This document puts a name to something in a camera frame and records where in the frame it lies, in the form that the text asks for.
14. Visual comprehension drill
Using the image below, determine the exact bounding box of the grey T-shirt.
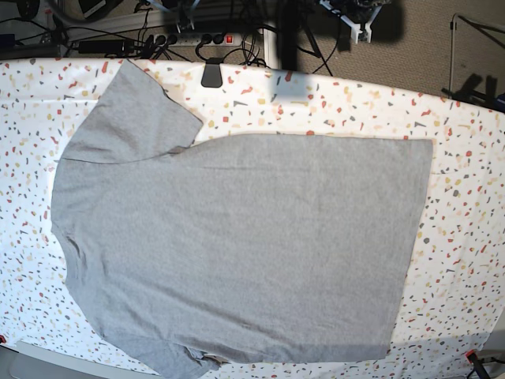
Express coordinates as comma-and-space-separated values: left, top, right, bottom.
51, 62, 432, 378

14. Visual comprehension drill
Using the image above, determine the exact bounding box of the black table clamp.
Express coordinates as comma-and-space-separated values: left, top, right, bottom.
200, 58, 223, 88

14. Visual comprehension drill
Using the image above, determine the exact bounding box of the white metal table leg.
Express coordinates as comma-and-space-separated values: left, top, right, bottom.
263, 29, 280, 69

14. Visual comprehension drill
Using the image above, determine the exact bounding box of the white power strip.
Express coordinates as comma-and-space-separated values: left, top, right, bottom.
154, 32, 243, 47

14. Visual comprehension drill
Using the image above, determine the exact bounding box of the black power adapter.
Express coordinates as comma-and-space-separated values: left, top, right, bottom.
77, 39, 135, 55

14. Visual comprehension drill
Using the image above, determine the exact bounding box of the red clamp right corner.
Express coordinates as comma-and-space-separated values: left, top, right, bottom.
465, 350, 479, 366

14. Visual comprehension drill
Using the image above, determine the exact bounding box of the metal frame stand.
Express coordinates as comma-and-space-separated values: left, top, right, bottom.
442, 13, 504, 112

